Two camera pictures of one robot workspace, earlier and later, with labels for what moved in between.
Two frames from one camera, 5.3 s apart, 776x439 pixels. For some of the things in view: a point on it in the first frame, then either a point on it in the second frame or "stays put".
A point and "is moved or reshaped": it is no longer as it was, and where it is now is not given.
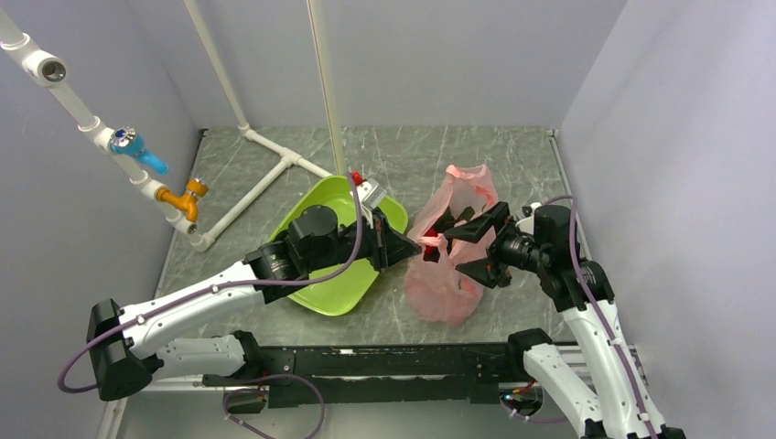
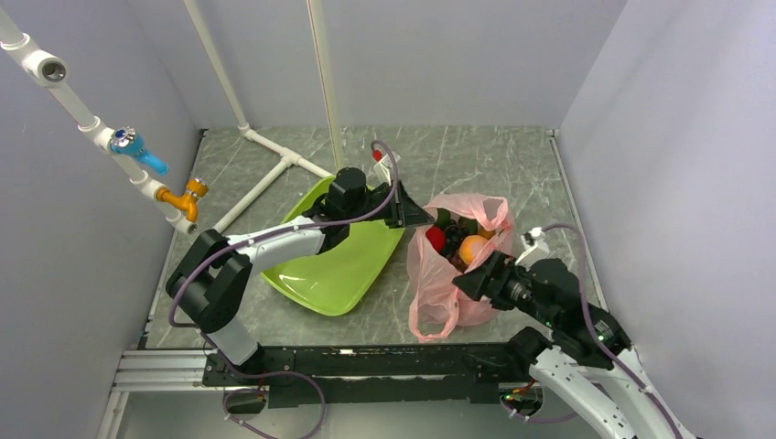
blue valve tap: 126,140 stays put
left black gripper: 383,245 → 405,212
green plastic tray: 340,296 stays put
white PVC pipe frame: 49,69 stays put
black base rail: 382,371 stays put
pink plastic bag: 436,288 is moved or reshaped
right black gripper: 474,229 → 477,280
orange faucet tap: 195,188 stays put
